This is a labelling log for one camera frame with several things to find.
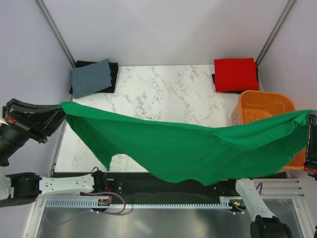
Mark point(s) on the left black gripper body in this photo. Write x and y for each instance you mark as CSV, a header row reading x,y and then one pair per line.
x,y
27,124

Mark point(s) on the folded black shirt right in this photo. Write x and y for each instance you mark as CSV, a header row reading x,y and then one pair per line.
x,y
236,79

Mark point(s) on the folded red shirt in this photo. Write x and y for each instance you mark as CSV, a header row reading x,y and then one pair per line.
x,y
232,61

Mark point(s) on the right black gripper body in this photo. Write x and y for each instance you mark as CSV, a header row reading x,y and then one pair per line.
x,y
314,165

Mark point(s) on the folded grey-blue shirt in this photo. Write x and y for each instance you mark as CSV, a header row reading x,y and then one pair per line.
x,y
90,78

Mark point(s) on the right aluminium corner post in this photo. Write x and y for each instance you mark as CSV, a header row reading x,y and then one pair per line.
x,y
274,32

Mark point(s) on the white slotted cable duct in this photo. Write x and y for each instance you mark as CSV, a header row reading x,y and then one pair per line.
x,y
97,203

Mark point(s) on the folded black shirt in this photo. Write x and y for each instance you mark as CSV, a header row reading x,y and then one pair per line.
x,y
114,77
236,79

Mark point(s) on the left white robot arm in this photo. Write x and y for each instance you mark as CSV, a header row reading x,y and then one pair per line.
x,y
25,188

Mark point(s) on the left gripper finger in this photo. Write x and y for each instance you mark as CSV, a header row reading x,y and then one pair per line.
x,y
22,109
48,121

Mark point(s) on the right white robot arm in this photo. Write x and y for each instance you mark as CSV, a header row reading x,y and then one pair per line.
x,y
264,223

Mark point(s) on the orange plastic basket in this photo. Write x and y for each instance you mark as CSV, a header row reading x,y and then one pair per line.
x,y
257,105

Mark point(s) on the left aluminium corner post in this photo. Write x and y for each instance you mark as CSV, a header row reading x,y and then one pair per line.
x,y
55,30

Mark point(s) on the folded black shirt left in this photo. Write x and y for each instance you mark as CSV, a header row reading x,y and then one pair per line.
x,y
114,77

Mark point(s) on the green polo shirt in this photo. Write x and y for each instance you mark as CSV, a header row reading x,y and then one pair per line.
x,y
175,152

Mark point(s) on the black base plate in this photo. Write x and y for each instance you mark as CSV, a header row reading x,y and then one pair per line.
x,y
145,188

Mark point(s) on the aluminium corner post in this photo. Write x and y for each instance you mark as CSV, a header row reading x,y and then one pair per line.
x,y
274,32
55,30

